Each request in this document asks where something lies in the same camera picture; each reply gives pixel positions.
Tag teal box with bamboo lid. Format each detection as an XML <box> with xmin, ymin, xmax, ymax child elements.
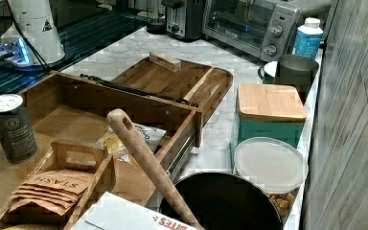
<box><xmin>235</xmin><ymin>83</ymin><xmax>307</xmax><ymax>148</ymax></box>

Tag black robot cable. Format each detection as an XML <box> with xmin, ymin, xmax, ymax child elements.
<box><xmin>5</xmin><ymin>0</ymin><xmax>53</xmax><ymax>73</ymax></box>

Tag silver toaster oven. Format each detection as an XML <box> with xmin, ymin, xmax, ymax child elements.
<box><xmin>203</xmin><ymin>0</ymin><xmax>301</xmax><ymax>61</ymax></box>

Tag teal white mug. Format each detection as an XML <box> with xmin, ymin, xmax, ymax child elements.
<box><xmin>258</xmin><ymin>61</ymin><xmax>278</xmax><ymax>84</ymax></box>

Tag brown Stash tea packets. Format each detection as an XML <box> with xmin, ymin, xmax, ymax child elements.
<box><xmin>10</xmin><ymin>170</ymin><xmax>93</xmax><ymax>216</ymax></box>

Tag dark cylindrical spice canister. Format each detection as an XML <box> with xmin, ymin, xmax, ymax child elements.
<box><xmin>0</xmin><ymin>94</ymin><xmax>37</xmax><ymax>163</ymax></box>

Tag black round pot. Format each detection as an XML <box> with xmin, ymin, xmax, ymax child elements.
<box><xmin>175</xmin><ymin>172</ymin><xmax>283</xmax><ymax>230</ymax></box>

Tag white cardboard snack box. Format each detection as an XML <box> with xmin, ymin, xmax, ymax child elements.
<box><xmin>70</xmin><ymin>192</ymin><xmax>197</xmax><ymax>230</ymax></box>

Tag small wooden block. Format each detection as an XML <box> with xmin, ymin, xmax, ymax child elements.
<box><xmin>149</xmin><ymin>52</ymin><xmax>182</xmax><ymax>73</ymax></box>

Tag dark wooden cutting board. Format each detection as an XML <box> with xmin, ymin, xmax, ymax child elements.
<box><xmin>113</xmin><ymin>57</ymin><xmax>233</xmax><ymax>124</ymax></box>

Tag blue white plastic bottle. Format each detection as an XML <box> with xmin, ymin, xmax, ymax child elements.
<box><xmin>294</xmin><ymin>17</ymin><xmax>323</xmax><ymax>59</ymax></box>

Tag grey metal cup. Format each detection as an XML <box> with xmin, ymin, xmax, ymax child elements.
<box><xmin>274</xmin><ymin>55</ymin><xmax>319</xmax><ymax>103</ymax></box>

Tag clear plastic container with lid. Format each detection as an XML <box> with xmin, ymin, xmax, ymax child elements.
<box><xmin>232</xmin><ymin>137</ymin><xmax>309</xmax><ymax>218</ymax></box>

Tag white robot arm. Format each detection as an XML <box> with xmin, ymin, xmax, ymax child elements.
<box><xmin>1</xmin><ymin>0</ymin><xmax>65</xmax><ymax>67</ymax></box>

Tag wooden tea bag caddy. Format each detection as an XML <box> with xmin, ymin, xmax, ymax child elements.
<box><xmin>0</xmin><ymin>140</ymin><xmax>115</xmax><ymax>230</ymax></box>

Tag black silver toaster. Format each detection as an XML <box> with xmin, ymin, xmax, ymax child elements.
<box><xmin>161</xmin><ymin>0</ymin><xmax>206</xmax><ymax>40</ymax></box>

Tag wooden utensil handle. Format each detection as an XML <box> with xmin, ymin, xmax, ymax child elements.
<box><xmin>106</xmin><ymin>108</ymin><xmax>205</xmax><ymax>230</ymax></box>

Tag white yellow food packets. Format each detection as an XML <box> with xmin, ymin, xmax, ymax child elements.
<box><xmin>97</xmin><ymin>124</ymin><xmax>166</xmax><ymax>166</ymax></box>

